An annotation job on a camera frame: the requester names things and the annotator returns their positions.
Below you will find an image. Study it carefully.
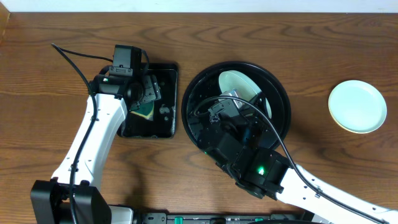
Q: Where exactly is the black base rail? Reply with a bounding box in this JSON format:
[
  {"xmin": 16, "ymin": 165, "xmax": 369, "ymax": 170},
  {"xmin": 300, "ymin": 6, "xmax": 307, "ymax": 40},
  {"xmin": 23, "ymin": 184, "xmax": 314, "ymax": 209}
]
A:
[{"xmin": 108, "ymin": 205, "xmax": 312, "ymax": 224}]

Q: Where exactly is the black round tray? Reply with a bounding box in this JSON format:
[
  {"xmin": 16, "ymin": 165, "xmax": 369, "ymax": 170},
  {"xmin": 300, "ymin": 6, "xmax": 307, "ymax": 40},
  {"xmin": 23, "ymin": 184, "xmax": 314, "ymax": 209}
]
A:
[{"xmin": 182, "ymin": 62, "xmax": 291, "ymax": 151}]

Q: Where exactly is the green yellow sponge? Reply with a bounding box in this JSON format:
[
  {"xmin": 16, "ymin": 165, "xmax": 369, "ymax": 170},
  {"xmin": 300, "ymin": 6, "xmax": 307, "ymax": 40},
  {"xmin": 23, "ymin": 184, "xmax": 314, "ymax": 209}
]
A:
[{"xmin": 130, "ymin": 101, "xmax": 154, "ymax": 121}]

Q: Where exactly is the light green plate front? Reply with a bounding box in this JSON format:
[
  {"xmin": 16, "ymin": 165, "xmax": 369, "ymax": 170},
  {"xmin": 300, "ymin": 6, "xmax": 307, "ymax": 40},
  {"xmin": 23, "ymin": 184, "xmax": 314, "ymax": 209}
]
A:
[{"xmin": 218, "ymin": 70, "xmax": 272, "ymax": 118}]

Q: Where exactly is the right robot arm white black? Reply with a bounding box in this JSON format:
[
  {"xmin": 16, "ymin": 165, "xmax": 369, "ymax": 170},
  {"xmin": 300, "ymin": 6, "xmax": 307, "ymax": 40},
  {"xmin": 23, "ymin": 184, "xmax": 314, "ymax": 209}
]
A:
[{"xmin": 197, "ymin": 118, "xmax": 397, "ymax": 223}]

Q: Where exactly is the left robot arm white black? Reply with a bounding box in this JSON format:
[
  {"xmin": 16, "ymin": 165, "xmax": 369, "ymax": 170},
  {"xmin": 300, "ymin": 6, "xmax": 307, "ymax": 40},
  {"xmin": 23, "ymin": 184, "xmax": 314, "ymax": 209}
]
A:
[{"xmin": 30, "ymin": 75, "xmax": 161, "ymax": 223}]

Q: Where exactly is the light green plate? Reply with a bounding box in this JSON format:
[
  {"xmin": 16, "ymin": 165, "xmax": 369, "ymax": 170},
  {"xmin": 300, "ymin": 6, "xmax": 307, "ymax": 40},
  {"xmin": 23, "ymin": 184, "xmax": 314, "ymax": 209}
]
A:
[
  {"xmin": 328, "ymin": 80, "xmax": 387, "ymax": 134},
  {"xmin": 218, "ymin": 70, "xmax": 272, "ymax": 118}
]

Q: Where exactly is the black rectangular tray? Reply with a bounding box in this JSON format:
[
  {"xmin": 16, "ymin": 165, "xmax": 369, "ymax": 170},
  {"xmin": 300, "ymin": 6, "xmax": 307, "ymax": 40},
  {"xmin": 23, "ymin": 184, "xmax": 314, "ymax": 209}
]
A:
[{"xmin": 117, "ymin": 63, "xmax": 178, "ymax": 138}]

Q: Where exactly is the yellow plate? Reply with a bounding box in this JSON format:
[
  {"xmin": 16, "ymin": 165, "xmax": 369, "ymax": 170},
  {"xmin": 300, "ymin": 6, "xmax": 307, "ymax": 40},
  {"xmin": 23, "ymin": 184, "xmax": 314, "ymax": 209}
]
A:
[{"xmin": 329, "ymin": 109, "xmax": 358, "ymax": 134}]

